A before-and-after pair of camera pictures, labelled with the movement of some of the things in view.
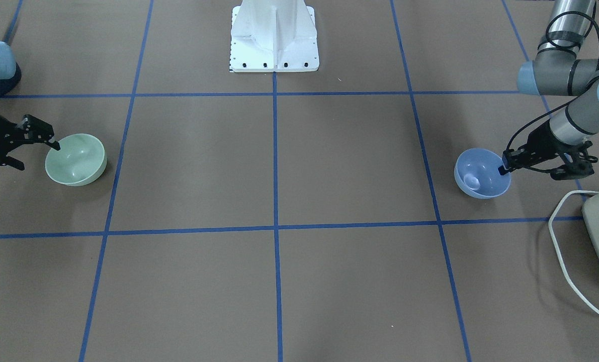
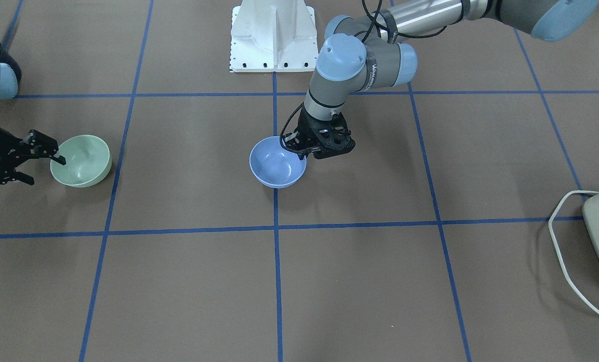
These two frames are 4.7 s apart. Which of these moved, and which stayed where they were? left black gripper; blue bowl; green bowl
Moved: blue bowl; left black gripper
Stayed: green bowl
